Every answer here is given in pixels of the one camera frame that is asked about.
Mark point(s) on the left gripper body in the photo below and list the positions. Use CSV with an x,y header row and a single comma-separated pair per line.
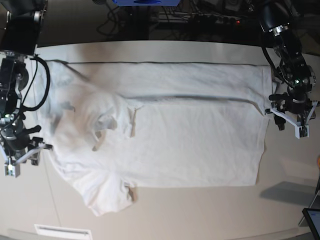
x,y
297,104

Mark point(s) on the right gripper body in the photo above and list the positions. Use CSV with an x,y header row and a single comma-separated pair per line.
x,y
17,139

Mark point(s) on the white T-shirt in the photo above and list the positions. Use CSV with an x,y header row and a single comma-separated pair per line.
x,y
117,126

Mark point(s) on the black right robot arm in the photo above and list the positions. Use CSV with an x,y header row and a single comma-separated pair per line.
x,y
19,41

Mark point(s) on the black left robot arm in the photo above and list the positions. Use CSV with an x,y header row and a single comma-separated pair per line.
x,y
275,20

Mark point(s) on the white label strip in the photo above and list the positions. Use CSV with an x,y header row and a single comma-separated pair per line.
x,y
63,232

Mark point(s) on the black tablet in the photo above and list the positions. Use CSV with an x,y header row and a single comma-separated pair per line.
x,y
312,217

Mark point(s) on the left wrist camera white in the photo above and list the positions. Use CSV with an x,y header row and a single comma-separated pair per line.
x,y
301,130

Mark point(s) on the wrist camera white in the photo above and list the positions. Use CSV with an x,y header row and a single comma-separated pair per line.
x,y
12,163
301,130

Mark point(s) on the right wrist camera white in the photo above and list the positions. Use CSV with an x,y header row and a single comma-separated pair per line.
x,y
12,163

